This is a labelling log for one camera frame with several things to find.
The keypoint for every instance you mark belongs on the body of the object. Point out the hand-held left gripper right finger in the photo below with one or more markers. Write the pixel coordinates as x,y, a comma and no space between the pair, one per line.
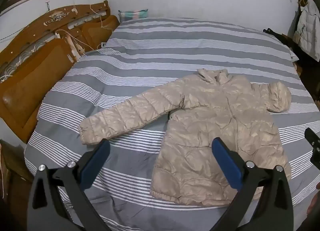
226,162

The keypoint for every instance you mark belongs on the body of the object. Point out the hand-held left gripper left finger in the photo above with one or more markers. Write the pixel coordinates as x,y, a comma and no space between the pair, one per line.
96,162

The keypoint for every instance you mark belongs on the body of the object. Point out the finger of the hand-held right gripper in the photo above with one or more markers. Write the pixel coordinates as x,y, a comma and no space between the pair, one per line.
313,137

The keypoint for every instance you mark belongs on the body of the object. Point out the beige puffer jacket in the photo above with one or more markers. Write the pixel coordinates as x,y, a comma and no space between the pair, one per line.
212,131

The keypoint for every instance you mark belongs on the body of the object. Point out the black bag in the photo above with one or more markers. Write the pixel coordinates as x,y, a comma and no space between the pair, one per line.
277,36

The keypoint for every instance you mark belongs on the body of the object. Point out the wooden headboard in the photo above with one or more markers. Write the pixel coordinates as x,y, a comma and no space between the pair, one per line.
40,71

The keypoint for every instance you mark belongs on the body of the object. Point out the white hanging jacket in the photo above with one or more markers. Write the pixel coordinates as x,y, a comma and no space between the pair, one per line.
308,28

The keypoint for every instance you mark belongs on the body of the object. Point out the grey white striped bed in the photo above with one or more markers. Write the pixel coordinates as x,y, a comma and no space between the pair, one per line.
150,56

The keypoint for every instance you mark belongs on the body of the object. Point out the teal pink striped pillow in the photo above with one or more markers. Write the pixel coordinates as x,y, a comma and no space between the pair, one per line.
133,14

